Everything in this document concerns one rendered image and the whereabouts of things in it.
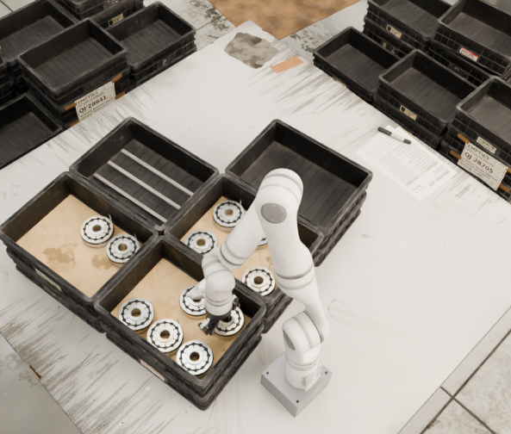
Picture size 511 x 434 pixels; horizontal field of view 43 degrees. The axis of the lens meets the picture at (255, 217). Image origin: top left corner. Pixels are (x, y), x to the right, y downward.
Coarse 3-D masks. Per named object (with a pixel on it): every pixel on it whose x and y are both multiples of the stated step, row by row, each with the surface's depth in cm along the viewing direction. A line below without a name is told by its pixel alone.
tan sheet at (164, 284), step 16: (160, 272) 197; (176, 272) 197; (144, 288) 194; (160, 288) 194; (176, 288) 194; (160, 304) 191; (176, 304) 191; (176, 320) 188; (192, 320) 189; (224, 320) 189; (144, 336) 185; (192, 336) 186; (208, 336) 186; (224, 352) 184
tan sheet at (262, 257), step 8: (224, 200) 213; (208, 216) 210; (200, 224) 208; (208, 224) 208; (216, 232) 206; (224, 232) 206; (184, 240) 204; (256, 256) 202; (264, 256) 202; (248, 264) 200; (256, 264) 200; (264, 264) 200; (272, 264) 200; (240, 272) 198; (272, 272) 199; (240, 280) 197
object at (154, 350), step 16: (160, 240) 193; (144, 256) 189; (192, 256) 189; (128, 272) 186; (112, 288) 182; (240, 288) 184; (96, 304) 179; (112, 320) 177; (256, 320) 179; (240, 336) 176; (160, 352) 172; (176, 368) 170; (208, 384) 170
